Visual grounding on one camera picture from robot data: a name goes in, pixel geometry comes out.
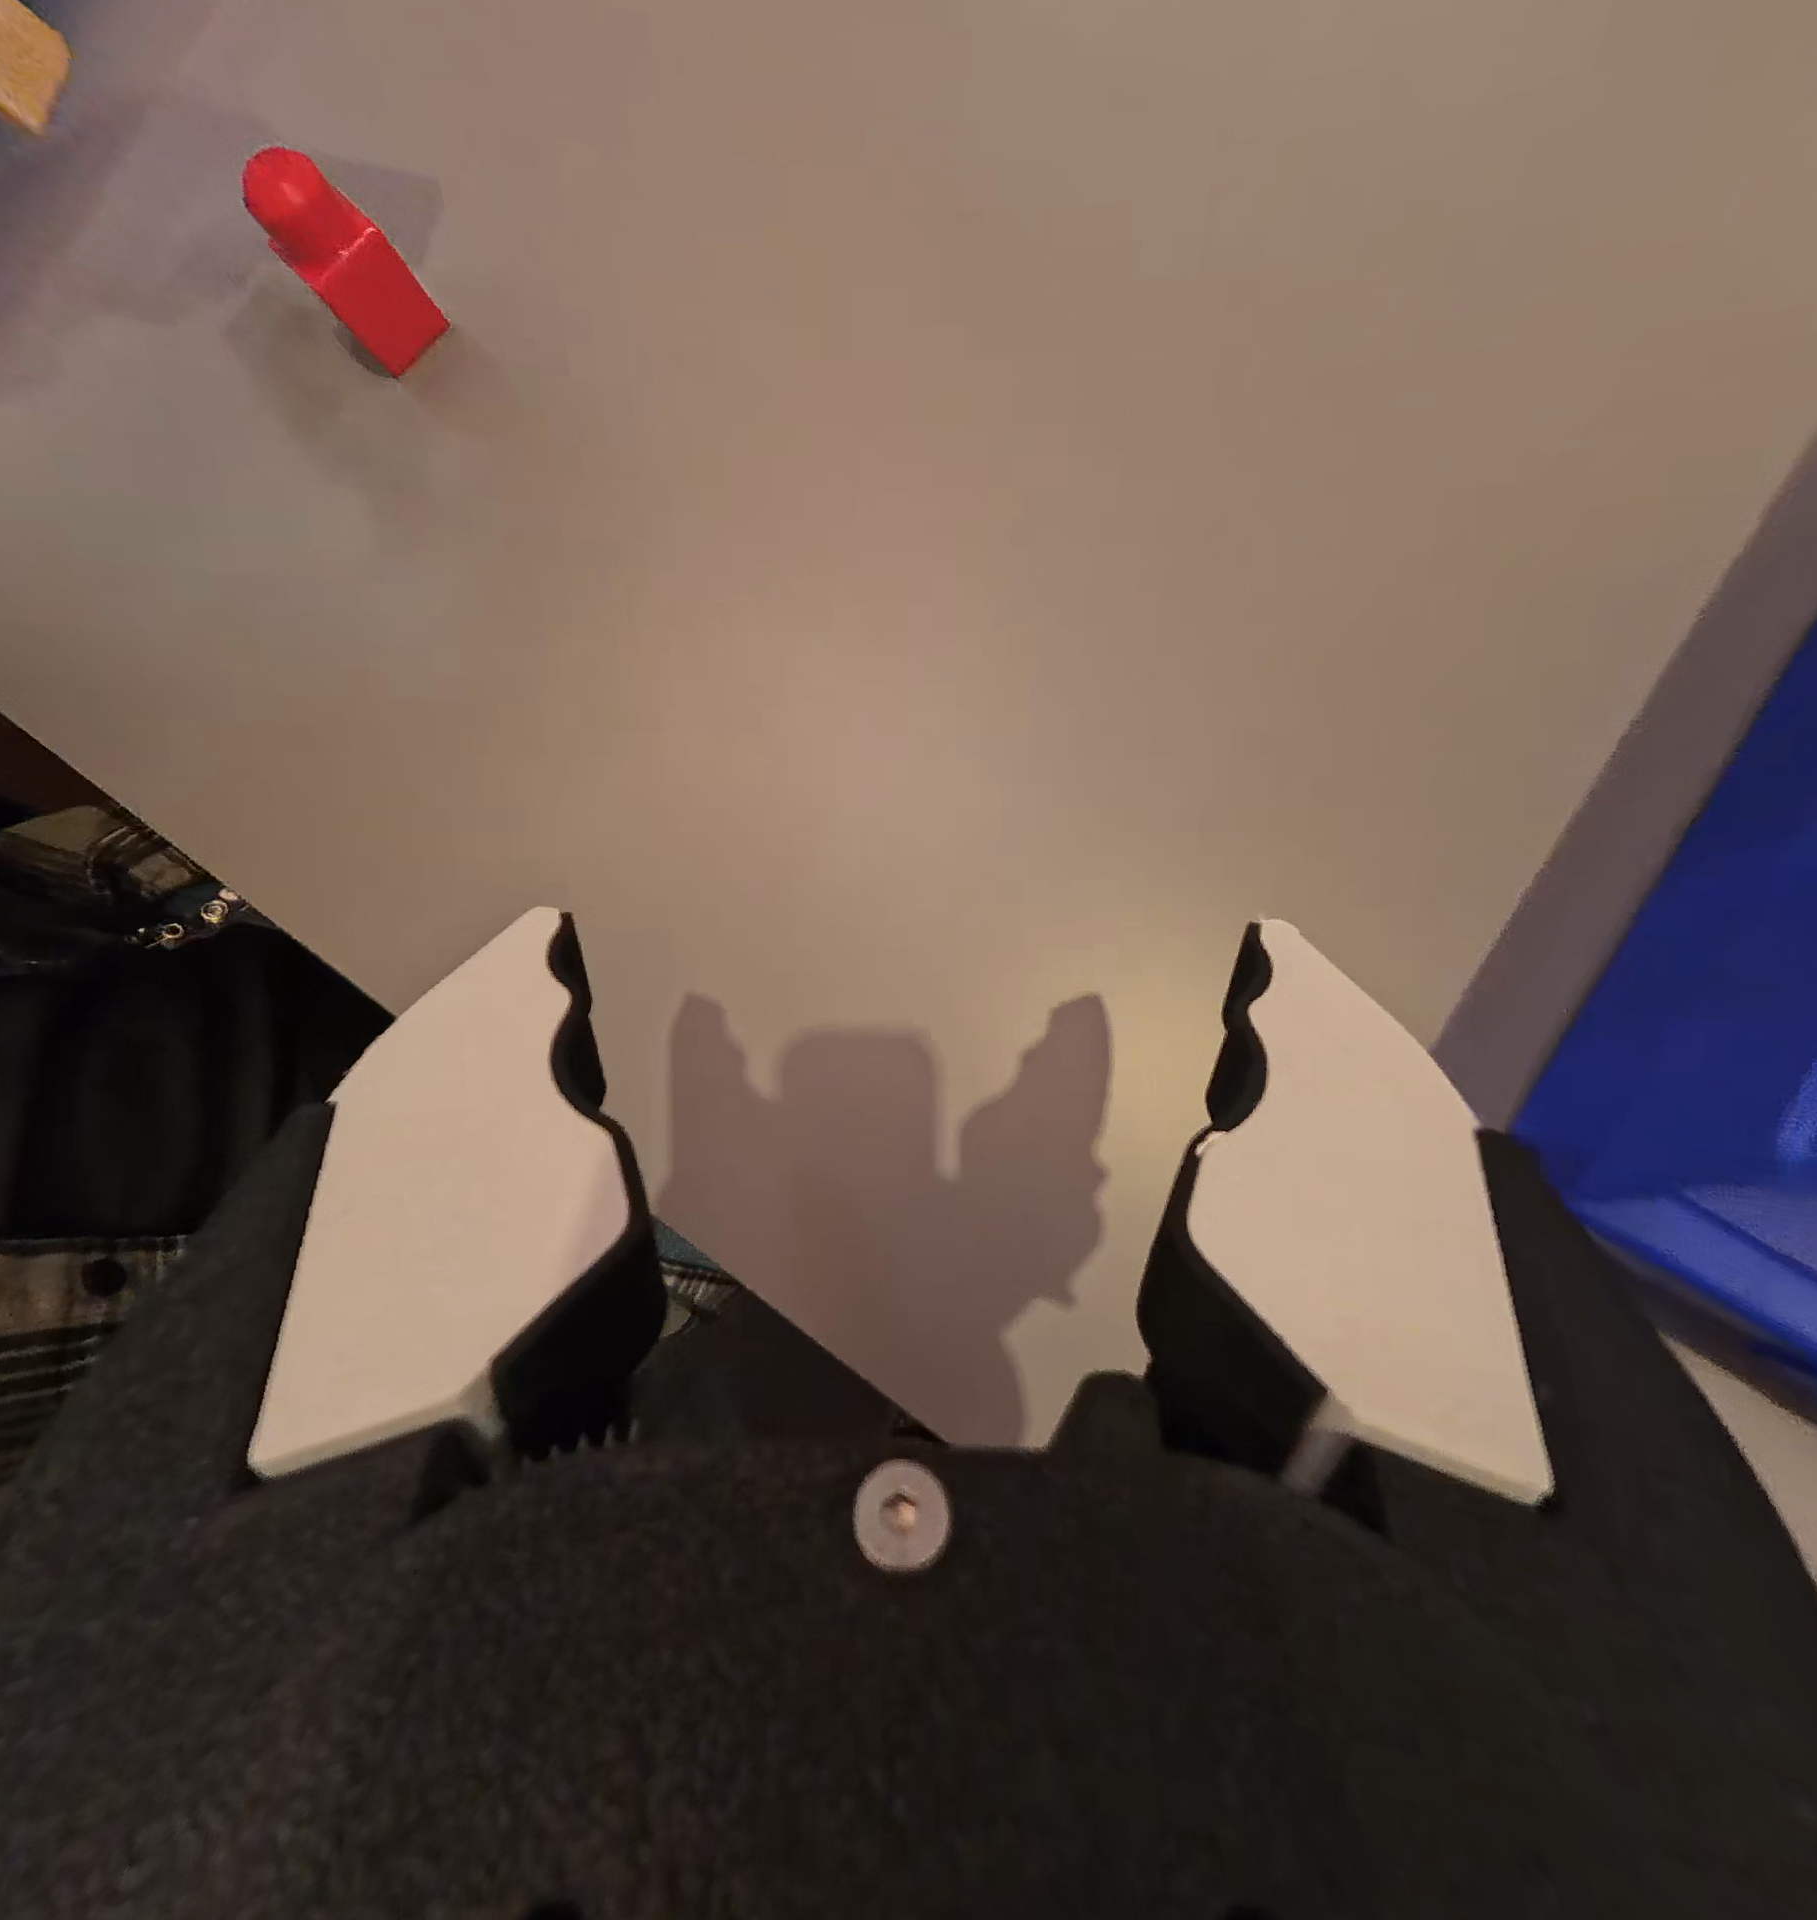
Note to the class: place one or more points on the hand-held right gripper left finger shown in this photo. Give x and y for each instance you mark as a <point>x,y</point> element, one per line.
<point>428,1229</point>

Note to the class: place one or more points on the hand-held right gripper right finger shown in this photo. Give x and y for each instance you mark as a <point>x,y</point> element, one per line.
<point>1359,1245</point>

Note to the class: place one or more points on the blue plastic bin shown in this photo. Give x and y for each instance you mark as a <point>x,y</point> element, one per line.
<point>1720,1049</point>

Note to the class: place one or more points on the yellow mega block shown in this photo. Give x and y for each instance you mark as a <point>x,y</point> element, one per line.
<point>1,54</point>

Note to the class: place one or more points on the red mega block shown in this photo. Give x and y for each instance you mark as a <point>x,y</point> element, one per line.
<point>360,285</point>

